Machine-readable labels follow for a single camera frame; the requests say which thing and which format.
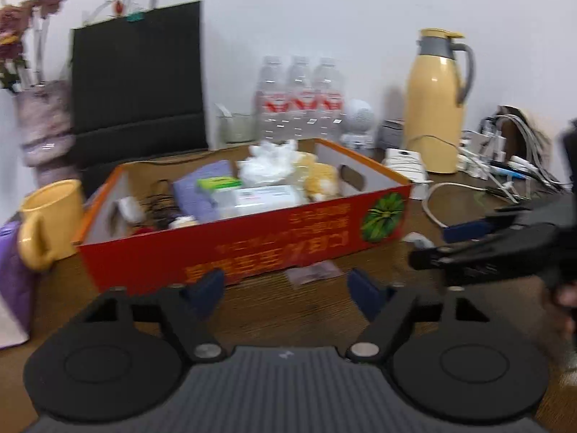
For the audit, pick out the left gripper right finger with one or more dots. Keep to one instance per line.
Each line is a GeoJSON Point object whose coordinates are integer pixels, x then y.
{"type": "Point", "coordinates": [390, 312]}

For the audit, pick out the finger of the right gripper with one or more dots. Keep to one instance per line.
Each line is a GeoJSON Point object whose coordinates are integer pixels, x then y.
{"type": "Point", "coordinates": [477, 229]}

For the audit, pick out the yellow thermos jug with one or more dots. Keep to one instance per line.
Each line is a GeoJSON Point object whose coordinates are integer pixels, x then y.
{"type": "Point", "coordinates": [438, 86]}

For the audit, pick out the small clear plastic packet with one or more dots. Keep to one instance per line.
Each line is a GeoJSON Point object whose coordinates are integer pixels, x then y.
{"type": "Point", "coordinates": [324, 270]}

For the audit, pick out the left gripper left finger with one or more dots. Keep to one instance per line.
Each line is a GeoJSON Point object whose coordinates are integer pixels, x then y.
{"type": "Point", "coordinates": [185, 309]}

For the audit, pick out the purple knitted cloth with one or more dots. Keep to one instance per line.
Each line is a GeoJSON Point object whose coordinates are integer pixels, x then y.
{"type": "Point", "coordinates": [189, 196]}

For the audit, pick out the red artificial rose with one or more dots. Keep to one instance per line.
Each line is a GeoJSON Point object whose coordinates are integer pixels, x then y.
{"type": "Point", "coordinates": [141, 230]}

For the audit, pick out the water bottle left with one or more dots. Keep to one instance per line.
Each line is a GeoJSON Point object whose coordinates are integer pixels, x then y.
{"type": "Point", "coordinates": [270, 100]}

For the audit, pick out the purple tissue pack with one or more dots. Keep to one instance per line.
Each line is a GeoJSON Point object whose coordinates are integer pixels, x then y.
{"type": "Point", "coordinates": [17, 284]}

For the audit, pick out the small grey jar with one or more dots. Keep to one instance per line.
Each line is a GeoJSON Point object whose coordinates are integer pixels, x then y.
{"type": "Point", "coordinates": [390, 134]}

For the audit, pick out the power strip with plugs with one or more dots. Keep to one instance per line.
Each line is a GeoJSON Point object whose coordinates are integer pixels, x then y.
{"type": "Point", "coordinates": [508, 142]}

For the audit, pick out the yellow mug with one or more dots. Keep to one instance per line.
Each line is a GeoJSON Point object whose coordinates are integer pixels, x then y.
{"type": "Point", "coordinates": [50, 218]}

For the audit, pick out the water bottle right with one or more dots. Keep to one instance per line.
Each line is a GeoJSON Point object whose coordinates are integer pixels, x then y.
{"type": "Point", "coordinates": [328, 85]}

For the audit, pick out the water bottle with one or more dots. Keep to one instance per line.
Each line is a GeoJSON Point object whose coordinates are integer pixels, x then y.
{"type": "Point", "coordinates": [302, 99]}
{"type": "Point", "coordinates": [328, 85]}
{"type": "Point", "coordinates": [270, 100]}

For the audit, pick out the black paper bag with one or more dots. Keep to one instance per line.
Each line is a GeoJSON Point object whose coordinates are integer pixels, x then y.
{"type": "Point", "coordinates": [136, 89]}

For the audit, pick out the white plastic bottle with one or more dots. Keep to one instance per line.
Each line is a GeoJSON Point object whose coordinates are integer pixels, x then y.
{"type": "Point", "coordinates": [242, 202]}

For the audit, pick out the right hand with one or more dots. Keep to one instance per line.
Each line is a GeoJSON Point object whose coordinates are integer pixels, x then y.
{"type": "Point", "coordinates": [560, 301]}

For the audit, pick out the green white small box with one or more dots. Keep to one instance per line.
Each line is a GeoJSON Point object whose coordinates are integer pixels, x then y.
{"type": "Point", "coordinates": [215, 184]}

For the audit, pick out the red cardboard box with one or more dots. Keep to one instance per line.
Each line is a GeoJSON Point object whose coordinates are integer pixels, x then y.
{"type": "Point", "coordinates": [116, 256]}

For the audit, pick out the dried pink flowers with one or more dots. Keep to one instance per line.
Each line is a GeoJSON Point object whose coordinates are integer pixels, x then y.
{"type": "Point", "coordinates": [24, 29]}

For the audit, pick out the white toy robot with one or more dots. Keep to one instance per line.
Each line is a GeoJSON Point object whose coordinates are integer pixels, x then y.
{"type": "Point", "coordinates": [358, 126]}

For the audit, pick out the glass cup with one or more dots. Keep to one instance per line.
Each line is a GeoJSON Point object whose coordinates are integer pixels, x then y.
{"type": "Point", "coordinates": [235, 128]}

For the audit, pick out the water bottle middle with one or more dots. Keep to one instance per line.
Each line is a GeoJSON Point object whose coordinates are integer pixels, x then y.
{"type": "Point", "coordinates": [302, 99]}

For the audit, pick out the white plastic wrapper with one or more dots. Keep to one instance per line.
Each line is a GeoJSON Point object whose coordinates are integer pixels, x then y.
{"type": "Point", "coordinates": [268, 163]}

